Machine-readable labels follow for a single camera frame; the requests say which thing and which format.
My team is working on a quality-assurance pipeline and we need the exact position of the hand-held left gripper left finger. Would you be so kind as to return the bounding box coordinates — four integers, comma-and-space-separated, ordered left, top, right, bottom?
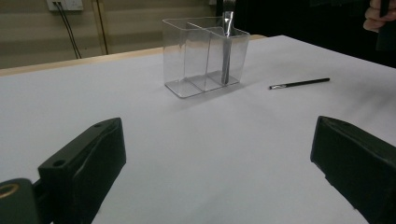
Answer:
37, 117, 127, 224

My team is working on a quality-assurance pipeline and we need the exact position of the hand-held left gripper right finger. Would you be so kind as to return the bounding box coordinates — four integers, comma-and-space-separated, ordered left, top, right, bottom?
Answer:
310, 115, 396, 224

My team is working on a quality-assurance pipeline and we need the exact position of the clear plastic divided organizer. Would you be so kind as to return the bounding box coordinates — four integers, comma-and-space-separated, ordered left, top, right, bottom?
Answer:
162, 16, 251, 100

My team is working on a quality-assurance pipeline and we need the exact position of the thick black makeup brush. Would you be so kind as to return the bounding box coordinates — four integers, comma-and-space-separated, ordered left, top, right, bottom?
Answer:
219, 0, 237, 86

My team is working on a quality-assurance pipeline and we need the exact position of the black curtain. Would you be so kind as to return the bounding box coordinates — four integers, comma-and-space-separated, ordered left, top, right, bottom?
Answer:
214, 0, 396, 69

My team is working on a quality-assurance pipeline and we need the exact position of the thin black eyeliner pencil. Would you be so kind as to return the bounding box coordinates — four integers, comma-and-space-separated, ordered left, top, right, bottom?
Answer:
268, 77, 331, 91

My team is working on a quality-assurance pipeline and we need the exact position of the wooden table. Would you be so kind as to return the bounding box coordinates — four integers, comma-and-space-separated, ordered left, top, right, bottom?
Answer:
0, 34, 267, 78

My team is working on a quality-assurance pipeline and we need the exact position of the white table cover sheet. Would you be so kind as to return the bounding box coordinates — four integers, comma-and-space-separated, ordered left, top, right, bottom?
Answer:
0, 35, 396, 224

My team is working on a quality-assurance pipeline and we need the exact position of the black wall cable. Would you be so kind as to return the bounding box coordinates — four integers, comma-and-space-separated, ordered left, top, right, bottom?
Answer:
54, 1, 79, 60
58, 1, 83, 60

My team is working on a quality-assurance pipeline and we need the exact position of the white wall socket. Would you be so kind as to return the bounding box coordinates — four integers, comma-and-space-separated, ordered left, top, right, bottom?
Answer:
46, 0, 85, 12

